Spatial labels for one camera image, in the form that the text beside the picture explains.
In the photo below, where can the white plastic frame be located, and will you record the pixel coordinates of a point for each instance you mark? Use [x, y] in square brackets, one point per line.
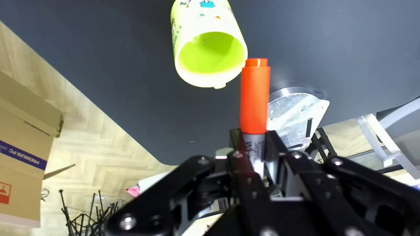
[394, 126]

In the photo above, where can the cardboard box with red label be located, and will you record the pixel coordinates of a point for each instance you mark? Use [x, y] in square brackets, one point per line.
[27, 145]

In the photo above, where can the red marker with white barrel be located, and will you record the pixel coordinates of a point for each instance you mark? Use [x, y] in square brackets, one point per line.
[255, 96]

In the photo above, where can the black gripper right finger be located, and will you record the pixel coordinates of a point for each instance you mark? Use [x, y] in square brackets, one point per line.
[350, 192]

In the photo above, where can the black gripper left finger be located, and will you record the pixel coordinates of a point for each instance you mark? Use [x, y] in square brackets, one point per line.
[175, 188]

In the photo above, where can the silver aluminium mounting plate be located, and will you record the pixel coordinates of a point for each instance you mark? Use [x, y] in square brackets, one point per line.
[293, 113]

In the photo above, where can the yellow-green printed mug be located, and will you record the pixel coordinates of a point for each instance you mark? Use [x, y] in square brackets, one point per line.
[210, 53]

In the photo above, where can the pink paper scrap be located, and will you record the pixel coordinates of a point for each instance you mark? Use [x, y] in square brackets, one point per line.
[133, 190]

